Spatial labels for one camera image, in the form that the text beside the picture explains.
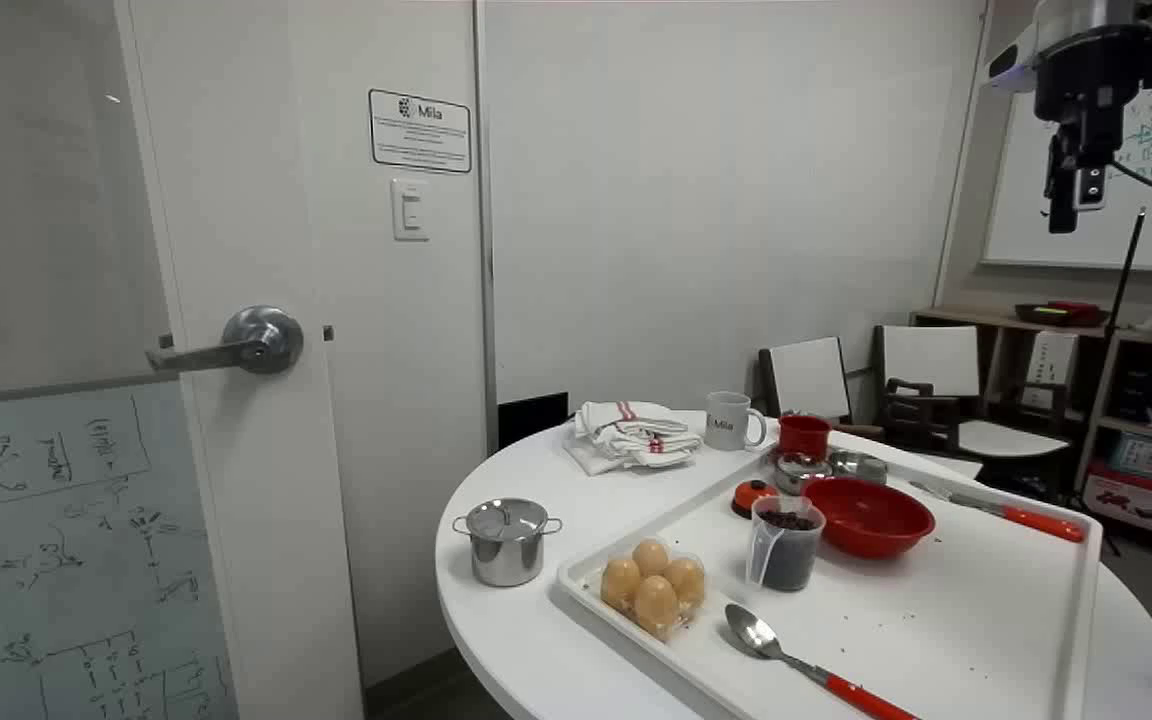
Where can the wooden shelf unit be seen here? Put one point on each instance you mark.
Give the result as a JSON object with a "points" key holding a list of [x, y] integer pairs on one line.
{"points": [[1088, 386]]}

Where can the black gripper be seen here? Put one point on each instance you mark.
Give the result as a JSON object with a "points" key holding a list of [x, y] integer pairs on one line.
{"points": [[1083, 87]]}

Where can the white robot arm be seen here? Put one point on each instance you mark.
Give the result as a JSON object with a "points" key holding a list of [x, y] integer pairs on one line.
{"points": [[1015, 66]]}

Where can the white mug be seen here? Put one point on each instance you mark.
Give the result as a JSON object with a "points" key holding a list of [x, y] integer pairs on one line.
{"points": [[734, 420]]}

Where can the clear plastic cup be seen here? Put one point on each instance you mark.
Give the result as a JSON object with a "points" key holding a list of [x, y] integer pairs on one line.
{"points": [[787, 538]]}

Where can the black wall box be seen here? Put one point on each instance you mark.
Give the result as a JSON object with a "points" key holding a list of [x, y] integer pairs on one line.
{"points": [[535, 413]]}

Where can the bag of bread rolls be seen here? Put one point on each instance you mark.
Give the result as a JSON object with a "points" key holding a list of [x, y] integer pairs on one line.
{"points": [[654, 586]]}

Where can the red-handled utensil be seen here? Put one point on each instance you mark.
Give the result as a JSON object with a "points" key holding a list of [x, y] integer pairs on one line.
{"points": [[1015, 514]]}

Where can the orange round lid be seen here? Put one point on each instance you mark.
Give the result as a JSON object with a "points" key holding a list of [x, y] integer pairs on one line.
{"points": [[745, 495]]}

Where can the whiteboard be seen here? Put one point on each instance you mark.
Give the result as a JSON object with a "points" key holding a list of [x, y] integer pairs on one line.
{"points": [[1018, 228]]}

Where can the steel strainer lid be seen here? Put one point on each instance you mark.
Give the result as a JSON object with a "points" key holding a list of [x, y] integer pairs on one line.
{"points": [[790, 471]]}

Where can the white light switch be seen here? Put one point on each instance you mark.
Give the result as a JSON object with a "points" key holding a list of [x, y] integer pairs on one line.
{"points": [[409, 211]]}

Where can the white plastic tray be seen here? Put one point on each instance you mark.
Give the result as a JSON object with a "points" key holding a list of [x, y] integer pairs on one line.
{"points": [[977, 621]]}

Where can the small steel bowl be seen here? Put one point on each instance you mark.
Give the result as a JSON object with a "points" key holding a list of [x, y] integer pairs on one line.
{"points": [[857, 467]]}

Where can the silver door handle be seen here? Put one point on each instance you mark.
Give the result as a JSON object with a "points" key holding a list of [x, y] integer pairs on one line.
{"points": [[261, 342]]}

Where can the wall notice sign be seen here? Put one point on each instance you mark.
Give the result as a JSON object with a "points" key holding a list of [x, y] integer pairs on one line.
{"points": [[419, 134]]}

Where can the small steel pot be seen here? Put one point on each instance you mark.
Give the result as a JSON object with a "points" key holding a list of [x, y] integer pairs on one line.
{"points": [[506, 538]]}

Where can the red bowl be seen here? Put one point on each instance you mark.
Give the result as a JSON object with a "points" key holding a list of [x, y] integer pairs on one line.
{"points": [[864, 519]]}

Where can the white red kitchen towel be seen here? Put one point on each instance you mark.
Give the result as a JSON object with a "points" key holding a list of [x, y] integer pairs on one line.
{"points": [[631, 436]]}

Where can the red-handled metal spoon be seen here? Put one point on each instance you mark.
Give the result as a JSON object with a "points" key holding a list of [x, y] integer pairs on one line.
{"points": [[757, 637]]}

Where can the red mug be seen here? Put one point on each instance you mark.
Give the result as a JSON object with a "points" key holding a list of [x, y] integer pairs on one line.
{"points": [[800, 436]]}

